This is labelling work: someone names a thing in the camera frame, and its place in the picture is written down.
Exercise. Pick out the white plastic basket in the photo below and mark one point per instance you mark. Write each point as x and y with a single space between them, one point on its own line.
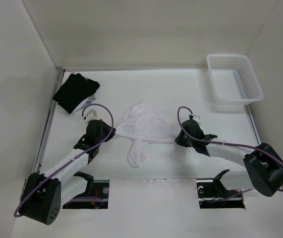
233 80

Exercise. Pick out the folded grey white tank top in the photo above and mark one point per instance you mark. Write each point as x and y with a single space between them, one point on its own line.
84 103

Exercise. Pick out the folded black tank top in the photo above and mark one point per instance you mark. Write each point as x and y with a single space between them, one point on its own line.
75 91

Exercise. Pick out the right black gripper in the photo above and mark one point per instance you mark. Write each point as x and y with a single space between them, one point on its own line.
179 141

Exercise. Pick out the metal table rail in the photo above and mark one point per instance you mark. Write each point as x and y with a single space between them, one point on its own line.
47 127
252 124

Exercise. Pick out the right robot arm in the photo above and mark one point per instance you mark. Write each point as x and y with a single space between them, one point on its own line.
263 166

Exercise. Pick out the right metal table rail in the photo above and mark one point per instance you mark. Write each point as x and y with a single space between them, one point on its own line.
252 124

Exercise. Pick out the left metal table rail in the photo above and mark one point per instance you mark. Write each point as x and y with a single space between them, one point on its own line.
47 127

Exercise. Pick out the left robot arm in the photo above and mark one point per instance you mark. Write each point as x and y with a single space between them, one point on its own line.
46 193

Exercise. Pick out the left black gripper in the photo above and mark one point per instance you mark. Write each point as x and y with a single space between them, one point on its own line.
106 127

